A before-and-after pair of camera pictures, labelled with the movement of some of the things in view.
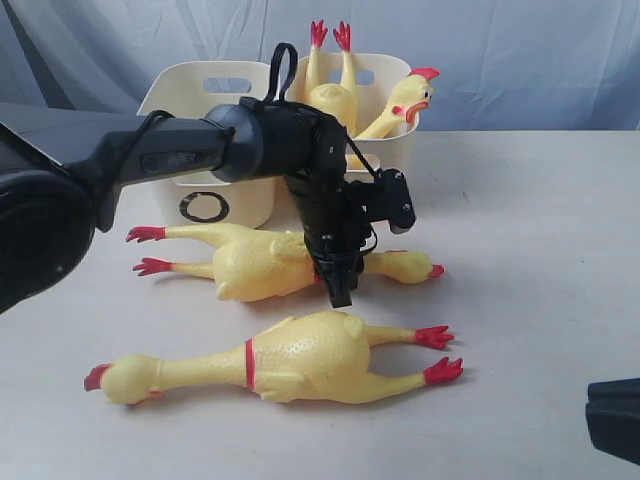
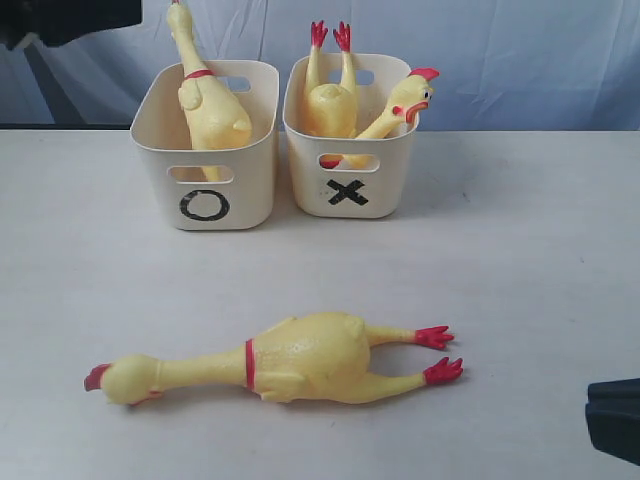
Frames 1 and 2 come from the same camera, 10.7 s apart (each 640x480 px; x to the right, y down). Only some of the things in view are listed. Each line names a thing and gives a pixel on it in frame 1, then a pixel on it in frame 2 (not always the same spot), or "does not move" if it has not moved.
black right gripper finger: x=615 y=390 does not move
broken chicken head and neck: x=406 y=95 does not move
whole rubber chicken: x=263 y=265 -> x=215 y=116
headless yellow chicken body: x=340 y=100 does not move
